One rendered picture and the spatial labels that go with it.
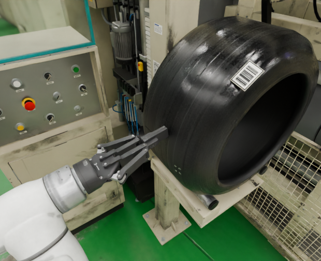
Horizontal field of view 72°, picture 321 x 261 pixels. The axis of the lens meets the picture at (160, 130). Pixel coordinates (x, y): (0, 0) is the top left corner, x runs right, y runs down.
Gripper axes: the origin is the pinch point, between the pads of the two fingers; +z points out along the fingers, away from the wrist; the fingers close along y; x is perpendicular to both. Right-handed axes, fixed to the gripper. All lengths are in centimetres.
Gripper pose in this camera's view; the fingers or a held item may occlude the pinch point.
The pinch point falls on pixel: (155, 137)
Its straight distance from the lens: 56.1
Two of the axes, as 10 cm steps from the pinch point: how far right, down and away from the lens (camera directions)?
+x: 1.1, 7.1, 6.9
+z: 8.2, -4.6, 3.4
